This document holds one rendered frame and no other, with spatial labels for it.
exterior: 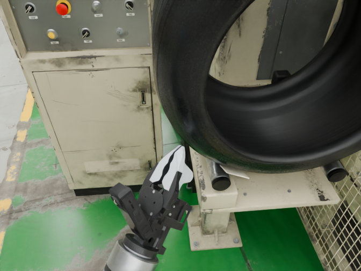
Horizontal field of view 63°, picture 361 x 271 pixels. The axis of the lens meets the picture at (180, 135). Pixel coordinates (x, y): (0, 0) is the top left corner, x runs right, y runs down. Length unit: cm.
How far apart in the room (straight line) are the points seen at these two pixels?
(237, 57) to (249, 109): 16
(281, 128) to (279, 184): 15
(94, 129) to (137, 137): 21
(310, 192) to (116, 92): 87
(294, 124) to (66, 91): 93
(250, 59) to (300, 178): 38
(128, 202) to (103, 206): 128
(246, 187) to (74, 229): 115
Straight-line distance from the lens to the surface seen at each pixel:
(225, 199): 74
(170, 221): 58
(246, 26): 89
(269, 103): 90
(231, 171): 67
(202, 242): 162
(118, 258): 58
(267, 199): 81
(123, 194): 52
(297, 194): 85
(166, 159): 58
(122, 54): 124
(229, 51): 90
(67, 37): 129
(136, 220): 55
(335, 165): 79
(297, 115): 88
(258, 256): 164
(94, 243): 169
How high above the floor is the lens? 143
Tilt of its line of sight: 42 degrees down
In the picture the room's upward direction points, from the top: straight up
